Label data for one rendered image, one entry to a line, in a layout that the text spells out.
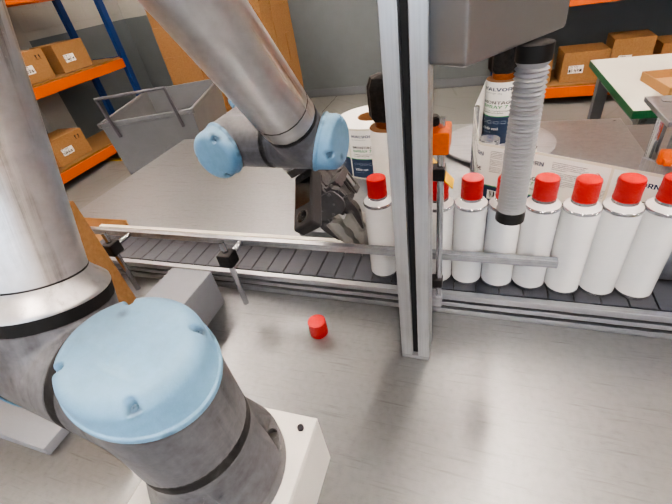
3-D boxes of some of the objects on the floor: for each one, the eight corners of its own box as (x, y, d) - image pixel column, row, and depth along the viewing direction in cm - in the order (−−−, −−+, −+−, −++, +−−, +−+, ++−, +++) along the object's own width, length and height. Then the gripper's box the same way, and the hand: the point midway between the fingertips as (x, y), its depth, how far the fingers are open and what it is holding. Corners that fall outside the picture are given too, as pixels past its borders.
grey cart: (183, 179, 353) (135, 68, 295) (249, 169, 349) (213, 55, 291) (149, 233, 282) (77, 101, 224) (231, 221, 278) (180, 83, 221)
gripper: (328, 136, 69) (392, 222, 77) (295, 159, 75) (357, 238, 82) (312, 156, 63) (383, 248, 71) (277, 180, 68) (346, 263, 76)
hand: (362, 247), depth 74 cm, fingers closed, pressing on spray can
